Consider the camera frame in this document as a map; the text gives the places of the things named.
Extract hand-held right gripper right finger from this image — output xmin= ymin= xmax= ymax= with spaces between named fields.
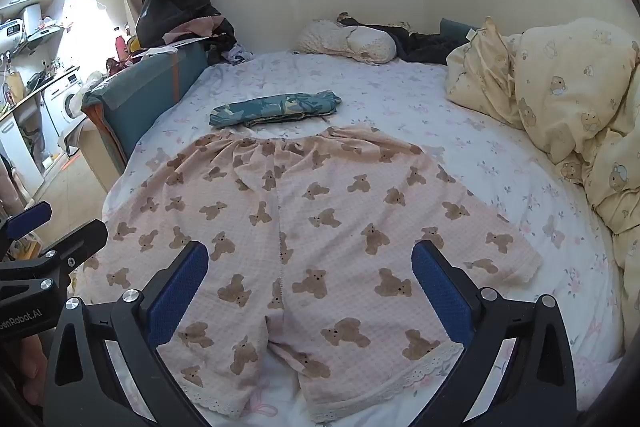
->
xmin=410 ymin=240 xmax=579 ymax=427

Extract white floral bed sheet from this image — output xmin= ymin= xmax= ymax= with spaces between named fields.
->
xmin=70 ymin=49 xmax=626 ymax=427

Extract person's left hand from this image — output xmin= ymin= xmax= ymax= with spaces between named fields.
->
xmin=10 ymin=333 xmax=51 ymax=408

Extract kitchen counter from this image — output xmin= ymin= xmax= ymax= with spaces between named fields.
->
xmin=0 ymin=66 xmax=82 ymax=118

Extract dark crumpled clothes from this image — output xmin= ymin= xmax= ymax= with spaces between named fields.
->
xmin=337 ymin=12 xmax=466 ymax=66

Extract cream bear-print duvet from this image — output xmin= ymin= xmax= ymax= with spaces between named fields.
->
xmin=445 ymin=17 xmax=640 ymax=303

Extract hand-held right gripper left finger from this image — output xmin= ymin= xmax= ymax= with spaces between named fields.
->
xmin=44 ymin=240 xmax=210 ymax=427

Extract teal cushion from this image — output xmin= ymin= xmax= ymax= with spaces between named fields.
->
xmin=440 ymin=18 xmax=482 ymax=44

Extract pink crumpled cloth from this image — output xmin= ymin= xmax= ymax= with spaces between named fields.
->
xmin=162 ymin=16 xmax=227 ymax=45

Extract teal padded bed rail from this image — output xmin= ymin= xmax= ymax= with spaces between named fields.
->
xmin=81 ymin=39 xmax=209 ymax=178

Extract white washing machine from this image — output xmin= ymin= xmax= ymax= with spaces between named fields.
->
xmin=42 ymin=67 xmax=89 ymax=154

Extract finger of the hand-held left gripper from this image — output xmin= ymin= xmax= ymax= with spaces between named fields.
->
xmin=0 ymin=201 xmax=54 ymax=254
xmin=0 ymin=219 xmax=109 ymax=303

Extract cream lace pillow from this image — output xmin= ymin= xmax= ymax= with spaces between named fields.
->
xmin=295 ymin=19 xmax=398 ymax=65

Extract pink bear-print pants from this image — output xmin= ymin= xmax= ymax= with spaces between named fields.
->
xmin=70 ymin=125 xmax=545 ymax=425

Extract folded teal patterned garment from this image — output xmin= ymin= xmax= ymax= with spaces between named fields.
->
xmin=209 ymin=91 xmax=342 ymax=128

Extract white base cabinet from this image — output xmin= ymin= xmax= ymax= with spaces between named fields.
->
xmin=0 ymin=111 xmax=47 ymax=204

